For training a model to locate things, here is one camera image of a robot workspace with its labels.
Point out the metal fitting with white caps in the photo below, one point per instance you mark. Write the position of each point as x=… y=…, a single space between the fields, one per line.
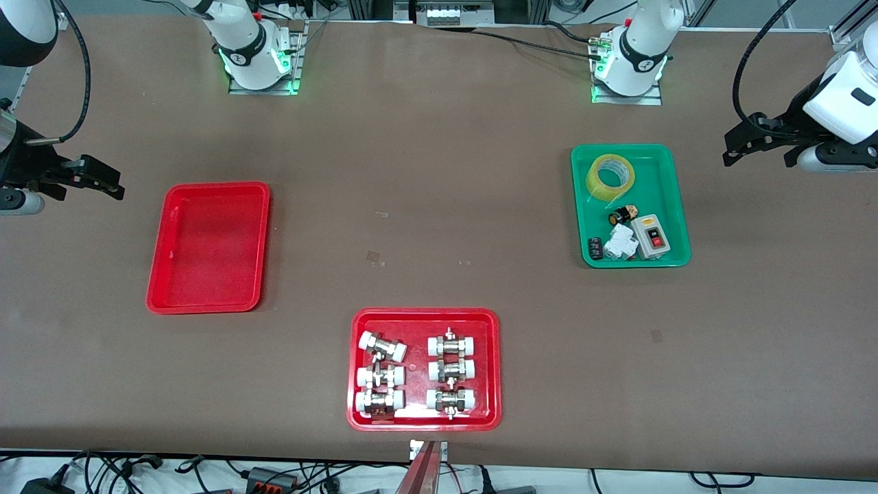
x=451 y=400
x=381 y=377
x=383 y=346
x=451 y=370
x=451 y=345
x=379 y=401

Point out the black and orange push button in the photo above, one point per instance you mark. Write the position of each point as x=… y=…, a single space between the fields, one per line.
x=622 y=215

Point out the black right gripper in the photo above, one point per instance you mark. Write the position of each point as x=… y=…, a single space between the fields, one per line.
x=20 y=163

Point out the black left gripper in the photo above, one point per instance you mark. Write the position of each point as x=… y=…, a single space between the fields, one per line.
x=798 y=116

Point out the empty red plastic tray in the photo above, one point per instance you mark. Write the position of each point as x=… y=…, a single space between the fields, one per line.
x=209 y=254

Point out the yellow tape roll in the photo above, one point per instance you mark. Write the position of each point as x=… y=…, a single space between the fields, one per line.
x=595 y=184

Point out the green plastic tray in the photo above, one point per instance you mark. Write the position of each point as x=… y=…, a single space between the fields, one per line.
x=662 y=178

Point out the white circuit breaker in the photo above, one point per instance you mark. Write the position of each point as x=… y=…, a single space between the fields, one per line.
x=621 y=241

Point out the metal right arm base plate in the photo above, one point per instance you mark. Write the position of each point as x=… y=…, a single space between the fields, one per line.
x=298 y=68

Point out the red tray holding fittings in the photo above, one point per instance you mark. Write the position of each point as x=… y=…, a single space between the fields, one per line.
x=416 y=329

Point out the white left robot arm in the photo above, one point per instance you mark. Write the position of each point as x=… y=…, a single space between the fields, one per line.
x=638 y=55

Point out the black power adapter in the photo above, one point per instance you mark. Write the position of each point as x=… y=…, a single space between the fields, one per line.
x=42 y=486

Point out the red camera stand bar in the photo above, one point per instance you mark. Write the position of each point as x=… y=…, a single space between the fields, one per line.
x=420 y=473

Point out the dark box with orange connectors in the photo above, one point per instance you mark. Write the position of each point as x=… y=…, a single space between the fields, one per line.
x=271 y=478

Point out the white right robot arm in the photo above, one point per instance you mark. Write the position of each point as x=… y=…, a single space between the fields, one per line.
x=243 y=34

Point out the grey on-off switch box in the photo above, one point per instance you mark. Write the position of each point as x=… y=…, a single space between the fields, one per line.
x=651 y=237

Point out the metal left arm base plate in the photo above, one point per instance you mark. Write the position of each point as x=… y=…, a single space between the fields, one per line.
x=651 y=98

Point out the white terminal block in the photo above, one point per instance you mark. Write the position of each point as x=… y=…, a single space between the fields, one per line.
x=449 y=14

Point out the aluminium frame rail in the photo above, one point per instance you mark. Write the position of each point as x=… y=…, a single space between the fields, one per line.
x=850 y=27

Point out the small black terminal block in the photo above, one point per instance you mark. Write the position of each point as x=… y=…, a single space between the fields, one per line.
x=595 y=248

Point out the small silver bracket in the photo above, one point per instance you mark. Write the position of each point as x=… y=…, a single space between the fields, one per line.
x=443 y=449

